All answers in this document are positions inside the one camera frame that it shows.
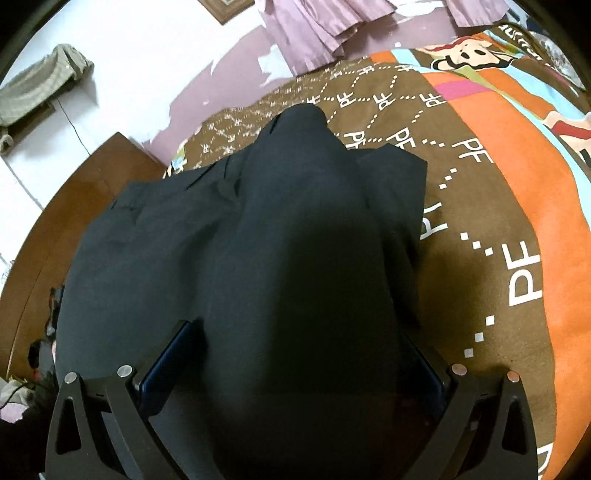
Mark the purple curtain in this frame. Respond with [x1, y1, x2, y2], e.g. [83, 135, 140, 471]
[446, 0, 514, 28]
[257, 0, 400, 75]

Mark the beige cloth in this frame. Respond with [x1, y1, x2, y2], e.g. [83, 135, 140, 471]
[0, 43, 96, 155]

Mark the dark clothes pile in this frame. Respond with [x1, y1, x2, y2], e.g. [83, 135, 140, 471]
[0, 284, 66, 480]

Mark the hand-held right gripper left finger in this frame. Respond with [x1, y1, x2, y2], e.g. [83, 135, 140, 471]
[45, 319, 202, 480]

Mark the brown window frame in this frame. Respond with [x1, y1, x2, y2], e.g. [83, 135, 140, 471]
[202, 0, 257, 25]

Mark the printed brown orange blanket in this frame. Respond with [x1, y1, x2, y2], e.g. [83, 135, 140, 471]
[163, 22, 591, 480]

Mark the brown wooden headboard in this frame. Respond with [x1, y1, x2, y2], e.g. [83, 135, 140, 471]
[0, 131, 168, 380]

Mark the thin black wall cable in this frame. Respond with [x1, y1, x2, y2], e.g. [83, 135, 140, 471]
[52, 98, 94, 158]

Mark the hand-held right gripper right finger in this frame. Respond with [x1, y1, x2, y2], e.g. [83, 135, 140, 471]
[403, 335, 539, 480]

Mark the large black garment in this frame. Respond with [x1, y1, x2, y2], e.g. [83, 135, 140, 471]
[54, 103, 428, 480]

